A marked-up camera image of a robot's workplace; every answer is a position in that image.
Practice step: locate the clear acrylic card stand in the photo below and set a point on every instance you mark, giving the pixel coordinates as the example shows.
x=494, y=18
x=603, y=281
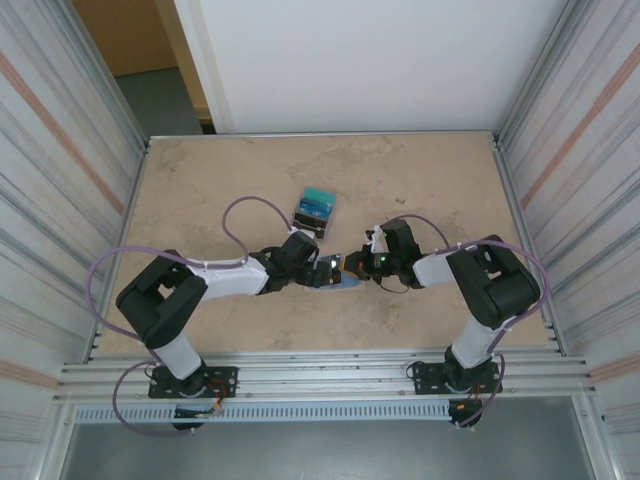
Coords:
x=322, y=230

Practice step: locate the blue wave credit card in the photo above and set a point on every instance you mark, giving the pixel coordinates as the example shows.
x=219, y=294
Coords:
x=319, y=203

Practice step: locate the teal credit card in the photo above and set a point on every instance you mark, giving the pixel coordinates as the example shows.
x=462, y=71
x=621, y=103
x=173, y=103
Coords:
x=321, y=194

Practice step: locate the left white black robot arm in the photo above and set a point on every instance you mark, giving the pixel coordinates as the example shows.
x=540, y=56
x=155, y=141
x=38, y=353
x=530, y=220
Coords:
x=160, y=300

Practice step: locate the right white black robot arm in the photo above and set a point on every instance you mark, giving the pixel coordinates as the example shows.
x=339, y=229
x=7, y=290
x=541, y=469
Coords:
x=500, y=290

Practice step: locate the translucent corrugated side panel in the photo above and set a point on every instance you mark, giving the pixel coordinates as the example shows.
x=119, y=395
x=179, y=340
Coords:
x=50, y=150
x=590, y=150

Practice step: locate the brown wooden door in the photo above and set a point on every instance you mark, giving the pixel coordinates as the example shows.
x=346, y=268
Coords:
x=130, y=35

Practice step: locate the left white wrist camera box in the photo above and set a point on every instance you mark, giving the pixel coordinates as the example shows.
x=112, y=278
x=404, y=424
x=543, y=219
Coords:
x=302, y=231

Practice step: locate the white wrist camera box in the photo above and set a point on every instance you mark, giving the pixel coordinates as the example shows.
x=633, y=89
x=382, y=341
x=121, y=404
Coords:
x=375, y=240
x=302, y=231

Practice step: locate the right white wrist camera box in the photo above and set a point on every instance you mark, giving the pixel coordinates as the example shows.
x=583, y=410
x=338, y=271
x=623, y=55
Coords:
x=375, y=240

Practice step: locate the aluminium mounting rail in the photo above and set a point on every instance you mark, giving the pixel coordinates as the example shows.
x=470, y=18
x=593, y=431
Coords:
x=325, y=372

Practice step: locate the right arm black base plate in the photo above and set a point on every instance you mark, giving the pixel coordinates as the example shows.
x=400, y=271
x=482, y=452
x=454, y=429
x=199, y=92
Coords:
x=425, y=380

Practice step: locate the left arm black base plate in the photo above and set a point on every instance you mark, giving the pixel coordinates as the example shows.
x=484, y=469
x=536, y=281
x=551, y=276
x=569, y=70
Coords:
x=225, y=375

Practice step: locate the white door frame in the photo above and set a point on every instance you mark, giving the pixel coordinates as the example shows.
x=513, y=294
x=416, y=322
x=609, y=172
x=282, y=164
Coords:
x=200, y=60

